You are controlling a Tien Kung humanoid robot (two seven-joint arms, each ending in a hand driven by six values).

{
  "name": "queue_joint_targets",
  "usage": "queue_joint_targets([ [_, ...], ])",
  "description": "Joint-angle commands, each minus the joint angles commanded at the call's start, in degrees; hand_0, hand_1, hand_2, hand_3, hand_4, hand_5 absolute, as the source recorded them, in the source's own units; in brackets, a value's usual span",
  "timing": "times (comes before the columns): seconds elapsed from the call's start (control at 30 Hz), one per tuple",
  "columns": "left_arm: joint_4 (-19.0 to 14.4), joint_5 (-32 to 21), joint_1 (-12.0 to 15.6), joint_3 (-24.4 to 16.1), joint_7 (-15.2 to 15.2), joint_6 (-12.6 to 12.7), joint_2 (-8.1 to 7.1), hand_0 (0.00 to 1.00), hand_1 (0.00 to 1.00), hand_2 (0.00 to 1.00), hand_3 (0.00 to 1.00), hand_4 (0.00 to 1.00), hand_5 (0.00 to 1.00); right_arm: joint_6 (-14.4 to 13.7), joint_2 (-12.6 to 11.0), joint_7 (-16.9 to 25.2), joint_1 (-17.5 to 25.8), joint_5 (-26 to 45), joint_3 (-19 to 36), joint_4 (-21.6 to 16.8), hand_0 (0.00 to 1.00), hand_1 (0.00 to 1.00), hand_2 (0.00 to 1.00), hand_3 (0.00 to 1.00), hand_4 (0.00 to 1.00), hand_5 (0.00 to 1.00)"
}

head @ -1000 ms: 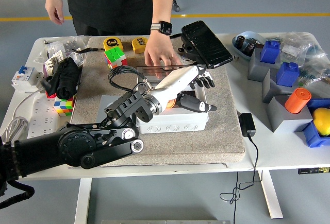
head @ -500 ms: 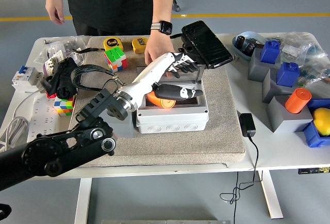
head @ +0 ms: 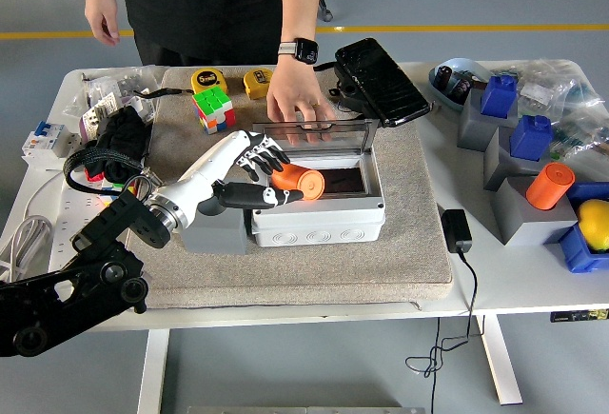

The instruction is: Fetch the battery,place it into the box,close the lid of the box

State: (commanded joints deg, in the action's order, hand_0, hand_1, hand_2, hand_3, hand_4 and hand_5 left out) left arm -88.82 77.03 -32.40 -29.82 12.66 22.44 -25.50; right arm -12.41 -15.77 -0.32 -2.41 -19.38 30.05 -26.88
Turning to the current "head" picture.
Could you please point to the grey block with round hole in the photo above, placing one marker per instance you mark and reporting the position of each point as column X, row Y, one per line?
column 214, row 238

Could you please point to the person's left forearm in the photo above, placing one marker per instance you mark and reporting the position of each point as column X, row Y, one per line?
column 302, row 0

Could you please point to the yellow lemon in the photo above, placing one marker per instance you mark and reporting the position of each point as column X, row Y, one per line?
column 595, row 223

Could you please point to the orange cylinder battery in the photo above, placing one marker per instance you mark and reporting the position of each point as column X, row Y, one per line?
column 549, row 188
column 307, row 184

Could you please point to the white table leg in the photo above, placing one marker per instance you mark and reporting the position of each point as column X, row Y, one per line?
column 502, row 361
column 152, row 371

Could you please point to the person's left hand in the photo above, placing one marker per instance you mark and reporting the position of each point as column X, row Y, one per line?
column 295, row 90

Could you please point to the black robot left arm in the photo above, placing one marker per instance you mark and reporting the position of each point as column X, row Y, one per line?
column 95, row 262

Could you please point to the black zip case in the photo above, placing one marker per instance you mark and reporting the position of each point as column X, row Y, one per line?
column 380, row 81

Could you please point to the blue storage bin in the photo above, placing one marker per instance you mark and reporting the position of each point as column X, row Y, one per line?
column 580, row 257

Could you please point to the purple white parts packet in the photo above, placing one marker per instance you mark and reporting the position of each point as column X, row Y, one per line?
column 97, row 114

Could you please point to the person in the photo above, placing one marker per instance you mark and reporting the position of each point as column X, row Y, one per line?
column 204, row 5

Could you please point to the black wristwatch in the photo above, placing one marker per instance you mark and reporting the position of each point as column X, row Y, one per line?
column 304, row 50

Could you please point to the small colourful puzzle cube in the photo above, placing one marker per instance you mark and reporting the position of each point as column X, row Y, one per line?
column 128, row 191

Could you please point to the black power adapter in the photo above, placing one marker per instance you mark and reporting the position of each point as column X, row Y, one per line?
column 456, row 230

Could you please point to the large colourful puzzle cube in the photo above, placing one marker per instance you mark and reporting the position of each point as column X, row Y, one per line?
column 214, row 109

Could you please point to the person's right hand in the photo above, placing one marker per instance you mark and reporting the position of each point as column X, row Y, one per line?
column 102, row 14

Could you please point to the clear bags of components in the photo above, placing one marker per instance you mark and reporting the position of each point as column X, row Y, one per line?
column 542, row 83

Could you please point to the transparent hinged box lid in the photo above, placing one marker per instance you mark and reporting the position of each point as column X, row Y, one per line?
column 352, row 135

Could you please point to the blue plastic block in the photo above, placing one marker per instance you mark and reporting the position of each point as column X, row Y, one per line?
column 497, row 95
column 530, row 138

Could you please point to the yellow tape measure black label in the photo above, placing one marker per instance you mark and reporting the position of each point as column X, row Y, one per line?
column 257, row 83

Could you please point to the black cloth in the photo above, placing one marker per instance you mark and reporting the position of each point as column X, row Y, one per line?
column 123, row 138

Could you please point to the light blue bowl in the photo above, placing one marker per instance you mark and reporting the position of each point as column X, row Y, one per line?
column 464, row 67

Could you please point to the black table control panel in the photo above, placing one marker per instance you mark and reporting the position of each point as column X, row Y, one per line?
column 578, row 315

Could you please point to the black capacitor in bowl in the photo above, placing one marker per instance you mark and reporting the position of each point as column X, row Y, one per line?
column 446, row 80
column 464, row 88

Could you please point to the grey plastic junction box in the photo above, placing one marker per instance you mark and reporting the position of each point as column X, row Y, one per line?
column 316, row 223

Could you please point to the yellow tape measure round label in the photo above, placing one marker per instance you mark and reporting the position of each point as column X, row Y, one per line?
column 208, row 80

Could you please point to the grey holder block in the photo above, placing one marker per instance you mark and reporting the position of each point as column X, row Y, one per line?
column 528, row 223
column 473, row 126
column 504, row 171

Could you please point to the white power strip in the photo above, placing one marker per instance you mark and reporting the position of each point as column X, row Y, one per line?
column 71, row 223

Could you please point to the white blue circuit breaker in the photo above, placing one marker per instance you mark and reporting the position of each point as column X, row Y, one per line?
column 43, row 140

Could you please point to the grey-brown table mat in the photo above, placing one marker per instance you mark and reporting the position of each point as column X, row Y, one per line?
column 285, row 276

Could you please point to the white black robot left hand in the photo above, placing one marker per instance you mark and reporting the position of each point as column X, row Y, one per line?
column 209, row 171

